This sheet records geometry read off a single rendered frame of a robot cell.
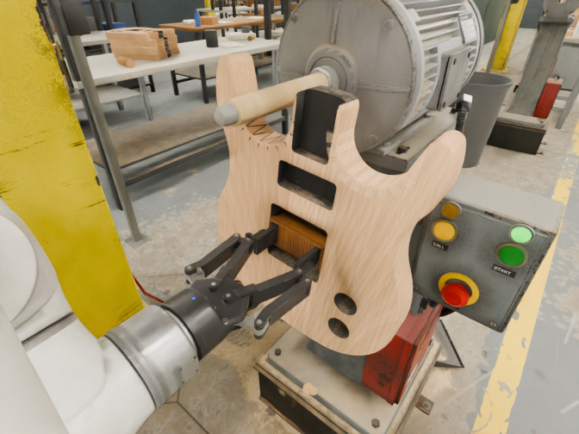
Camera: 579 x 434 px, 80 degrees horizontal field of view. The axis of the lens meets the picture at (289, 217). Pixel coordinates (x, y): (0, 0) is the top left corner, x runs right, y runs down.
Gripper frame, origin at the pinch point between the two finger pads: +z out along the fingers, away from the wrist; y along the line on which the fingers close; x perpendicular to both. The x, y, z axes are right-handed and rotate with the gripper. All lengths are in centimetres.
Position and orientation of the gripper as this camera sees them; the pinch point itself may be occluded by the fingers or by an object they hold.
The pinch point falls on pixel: (292, 244)
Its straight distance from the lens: 51.2
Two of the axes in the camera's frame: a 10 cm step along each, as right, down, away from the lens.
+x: 0.7, -8.0, -6.0
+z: 6.3, -4.3, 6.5
